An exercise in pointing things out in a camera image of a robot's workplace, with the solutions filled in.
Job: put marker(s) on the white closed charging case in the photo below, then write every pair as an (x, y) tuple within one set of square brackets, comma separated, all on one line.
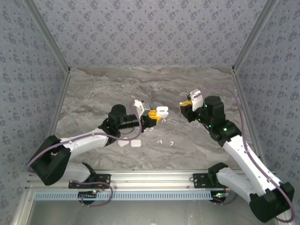
[(123, 143), (136, 143)]

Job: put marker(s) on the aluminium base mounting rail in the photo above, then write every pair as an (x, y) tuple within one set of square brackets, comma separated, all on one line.
[(150, 179)]

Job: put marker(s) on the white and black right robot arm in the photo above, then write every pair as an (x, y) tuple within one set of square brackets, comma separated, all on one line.
[(236, 152)]

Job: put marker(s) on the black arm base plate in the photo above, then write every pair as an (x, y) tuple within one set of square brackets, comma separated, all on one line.
[(200, 180), (103, 179)]

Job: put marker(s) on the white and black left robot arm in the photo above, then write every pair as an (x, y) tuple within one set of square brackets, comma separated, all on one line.
[(84, 141)]

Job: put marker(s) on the small black controller board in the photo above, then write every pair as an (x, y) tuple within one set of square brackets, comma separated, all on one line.
[(220, 196), (87, 195)]

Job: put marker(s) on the aluminium frame post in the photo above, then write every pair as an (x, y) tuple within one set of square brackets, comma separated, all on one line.
[(255, 35), (47, 35)]

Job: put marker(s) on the white earbud charging case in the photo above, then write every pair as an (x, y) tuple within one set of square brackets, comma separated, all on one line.
[(162, 112)]

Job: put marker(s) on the aluminium table side rail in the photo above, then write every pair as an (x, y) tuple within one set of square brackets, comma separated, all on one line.
[(60, 103), (246, 107)]

